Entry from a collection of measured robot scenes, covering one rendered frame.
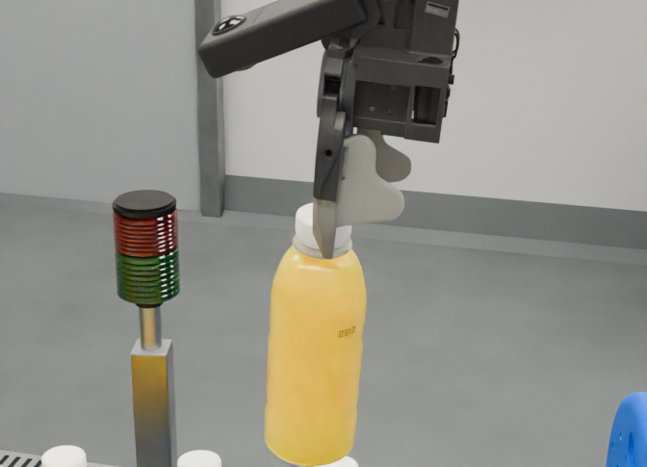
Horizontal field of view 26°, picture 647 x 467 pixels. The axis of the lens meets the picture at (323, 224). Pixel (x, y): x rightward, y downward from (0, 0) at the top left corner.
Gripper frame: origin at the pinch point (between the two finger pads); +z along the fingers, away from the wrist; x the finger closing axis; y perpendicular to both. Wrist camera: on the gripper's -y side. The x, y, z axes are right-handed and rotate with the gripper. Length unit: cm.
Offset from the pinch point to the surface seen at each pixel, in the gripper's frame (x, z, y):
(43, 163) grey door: 350, 170, -133
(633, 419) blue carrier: 4.1, 14.8, 24.3
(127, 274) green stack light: 31.5, 24.7, -21.7
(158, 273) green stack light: 31.8, 24.2, -18.6
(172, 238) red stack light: 33.6, 21.0, -17.7
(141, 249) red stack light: 31.5, 21.6, -20.4
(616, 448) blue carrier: 9.6, 21.3, 24.5
